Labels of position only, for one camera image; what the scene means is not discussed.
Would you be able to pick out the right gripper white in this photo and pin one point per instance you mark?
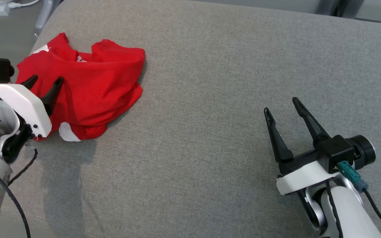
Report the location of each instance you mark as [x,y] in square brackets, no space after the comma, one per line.
[303,178]

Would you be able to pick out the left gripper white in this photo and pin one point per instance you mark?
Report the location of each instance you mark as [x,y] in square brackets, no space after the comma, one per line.
[21,99]

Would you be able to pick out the red Bulls 23 jersey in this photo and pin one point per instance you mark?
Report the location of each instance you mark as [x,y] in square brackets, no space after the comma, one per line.
[104,86]

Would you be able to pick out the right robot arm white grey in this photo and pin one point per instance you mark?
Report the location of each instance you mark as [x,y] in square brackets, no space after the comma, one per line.
[352,211]

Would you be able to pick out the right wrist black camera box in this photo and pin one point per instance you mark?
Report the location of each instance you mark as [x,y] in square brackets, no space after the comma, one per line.
[334,150]

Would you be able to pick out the grey metal frame leg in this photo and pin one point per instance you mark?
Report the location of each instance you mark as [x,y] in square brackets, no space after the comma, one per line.
[43,16]

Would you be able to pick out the grey metal partition post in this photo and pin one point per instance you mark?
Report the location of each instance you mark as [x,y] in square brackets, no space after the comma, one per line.
[337,6]

